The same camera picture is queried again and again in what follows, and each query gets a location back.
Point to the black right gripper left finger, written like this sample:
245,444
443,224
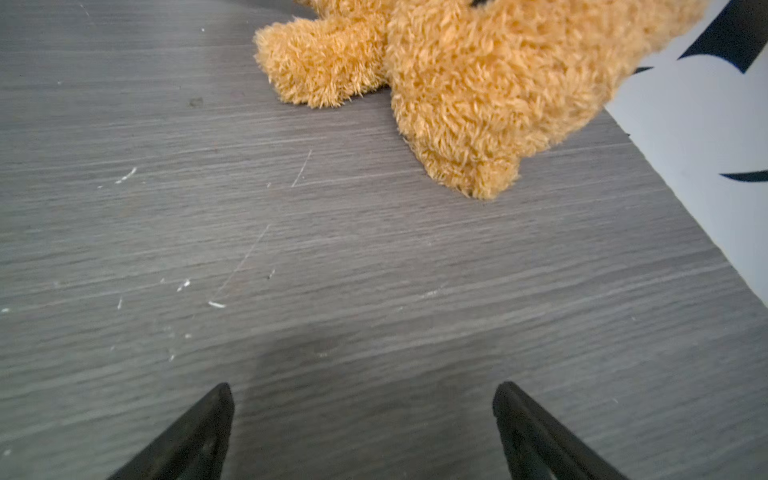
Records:
193,447

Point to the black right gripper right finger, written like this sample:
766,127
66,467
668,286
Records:
537,446

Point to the brown teddy bear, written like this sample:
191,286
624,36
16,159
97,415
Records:
476,86

